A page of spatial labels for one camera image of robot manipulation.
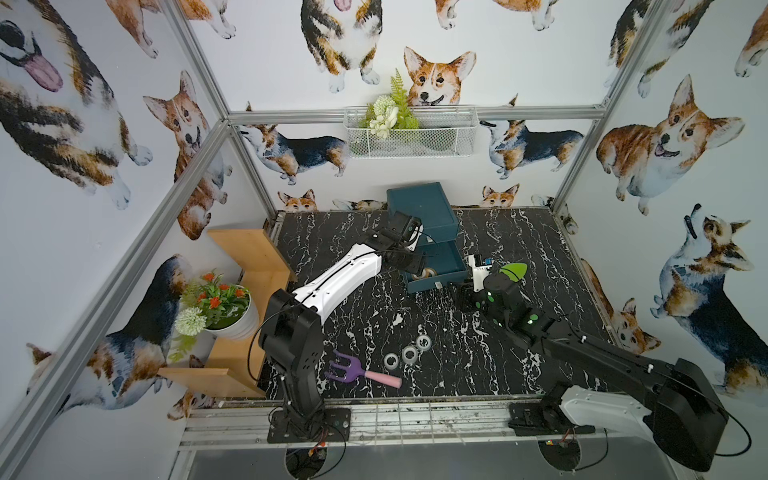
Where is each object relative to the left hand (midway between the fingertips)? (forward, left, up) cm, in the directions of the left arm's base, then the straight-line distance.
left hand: (414, 253), depth 87 cm
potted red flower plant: (-17, +50, +4) cm, 53 cm away
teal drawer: (+6, -11, -11) cm, 17 cm away
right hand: (-8, -13, +1) cm, 15 cm away
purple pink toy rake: (-27, +18, -18) cm, 37 cm away
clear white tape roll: (-21, -1, -17) cm, 27 cm away
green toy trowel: (+5, -36, -18) cm, 41 cm away
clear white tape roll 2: (-23, +2, -17) cm, 29 cm away
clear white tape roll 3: (-25, +7, -17) cm, 31 cm away
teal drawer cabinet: (+7, -8, +2) cm, 11 cm away
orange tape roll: (-1, -4, -8) cm, 9 cm away
